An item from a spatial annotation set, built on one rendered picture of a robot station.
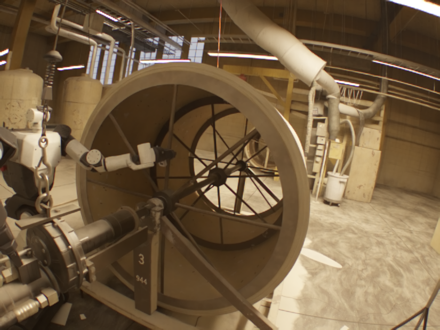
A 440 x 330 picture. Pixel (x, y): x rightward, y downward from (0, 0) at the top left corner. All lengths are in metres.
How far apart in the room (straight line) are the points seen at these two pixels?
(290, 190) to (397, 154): 11.32
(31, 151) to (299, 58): 4.95
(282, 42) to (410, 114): 8.68
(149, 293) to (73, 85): 5.99
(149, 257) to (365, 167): 6.21
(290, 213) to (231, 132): 10.75
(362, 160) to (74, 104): 7.69
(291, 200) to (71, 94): 6.29
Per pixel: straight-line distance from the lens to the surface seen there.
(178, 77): 1.42
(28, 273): 0.89
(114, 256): 1.08
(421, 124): 13.01
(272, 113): 1.24
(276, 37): 5.53
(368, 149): 6.93
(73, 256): 0.85
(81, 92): 6.81
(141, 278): 1.55
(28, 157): 1.17
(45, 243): 0.88
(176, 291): 2.00
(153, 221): 1.35
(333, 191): 5.74
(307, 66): 5.29
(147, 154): 1.22
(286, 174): 1.24
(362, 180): 6.98
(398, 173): 12.57
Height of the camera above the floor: 1.42
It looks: 9 degrees down
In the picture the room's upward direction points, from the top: 8 degrees clockwise
